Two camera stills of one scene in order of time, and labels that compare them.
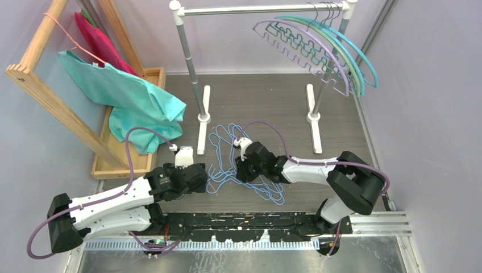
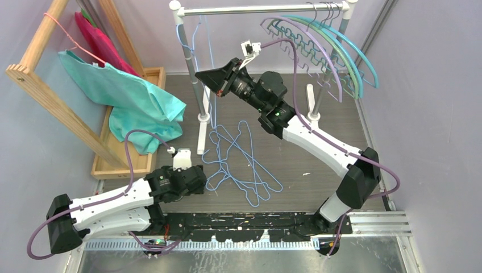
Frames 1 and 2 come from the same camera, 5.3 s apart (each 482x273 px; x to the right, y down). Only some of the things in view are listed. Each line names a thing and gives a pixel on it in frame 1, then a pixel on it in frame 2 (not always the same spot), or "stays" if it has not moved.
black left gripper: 171,166 stays
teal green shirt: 134,103 stays
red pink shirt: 102,48 stays
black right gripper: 242,173 → 221,79
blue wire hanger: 217,178 → 199,23
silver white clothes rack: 314,116 stays
